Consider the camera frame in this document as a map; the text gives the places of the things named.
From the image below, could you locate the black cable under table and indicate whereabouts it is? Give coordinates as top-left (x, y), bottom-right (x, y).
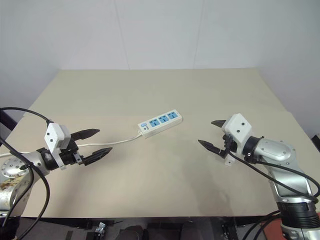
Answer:
top-left (241, 211), bottom-right (281, 240)

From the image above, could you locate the white power cord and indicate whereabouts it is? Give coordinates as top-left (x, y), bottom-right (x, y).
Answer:
top-left (0, 131), bottom-right (142, 158)

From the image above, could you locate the silver metal clip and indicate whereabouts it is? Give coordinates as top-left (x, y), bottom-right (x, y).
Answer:
top-left (95, 222), bottom-right (107, 235)

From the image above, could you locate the dark object beside table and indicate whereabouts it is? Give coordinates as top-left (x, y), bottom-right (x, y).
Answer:
top-left (310, 133), bottom-right (320, 152)

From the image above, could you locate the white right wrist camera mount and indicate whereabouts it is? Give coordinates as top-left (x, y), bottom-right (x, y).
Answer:
top-left (223, 113), bottom-right (253, 167)

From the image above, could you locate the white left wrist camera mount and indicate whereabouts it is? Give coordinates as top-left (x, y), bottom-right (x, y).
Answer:
top-left (44, 122), bottom-right (71, 171)

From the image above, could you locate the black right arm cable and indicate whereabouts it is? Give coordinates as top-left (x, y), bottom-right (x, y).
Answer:
top-left (225, 148), bottom-right (320, 205)

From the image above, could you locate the red board under table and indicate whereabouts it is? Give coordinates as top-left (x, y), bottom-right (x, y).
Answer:
top-left (259, 216), bottom-right (285, 240)

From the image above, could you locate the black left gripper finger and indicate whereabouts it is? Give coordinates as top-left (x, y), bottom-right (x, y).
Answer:
top-left (82, 147), bottom-right (114, 167)
top-left (70, 128), bottom-right (101, 147)

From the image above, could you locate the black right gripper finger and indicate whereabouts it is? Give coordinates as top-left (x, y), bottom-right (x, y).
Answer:
top-left (210, 119), bottom-right (227, 130)
top-left (197, 139), bottom-right (222, 157)

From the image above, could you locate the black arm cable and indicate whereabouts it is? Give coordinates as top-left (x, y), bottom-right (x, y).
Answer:
top-left (0, 107), bottom-right (55, 240)
top-left (225, 148), bottom-right (320, 205)

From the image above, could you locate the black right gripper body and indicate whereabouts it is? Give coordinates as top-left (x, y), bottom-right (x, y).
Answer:
top-left (219, 133), bottom-right (238, 159)

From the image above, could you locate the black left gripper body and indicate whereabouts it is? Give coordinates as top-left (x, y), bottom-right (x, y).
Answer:
top-left (59, 136), bottom-right (85, 167)

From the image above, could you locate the white blue power strip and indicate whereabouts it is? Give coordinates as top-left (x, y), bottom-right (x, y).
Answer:
top-left (137, 109), bottom-right (184, 139)

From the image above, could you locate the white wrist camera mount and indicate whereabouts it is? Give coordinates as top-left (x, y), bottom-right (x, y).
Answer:
top-left (44, 122), bottom-right (71, 171)
top-left (223, 113), bottom-right (253, 167)

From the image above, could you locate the dark box beside table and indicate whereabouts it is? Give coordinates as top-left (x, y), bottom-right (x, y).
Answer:
top-left (0, 109), bottom-right (19, 142)

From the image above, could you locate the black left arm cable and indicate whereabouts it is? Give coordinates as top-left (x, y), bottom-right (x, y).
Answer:
top-left (0, 107), bottom-right (55, 240)

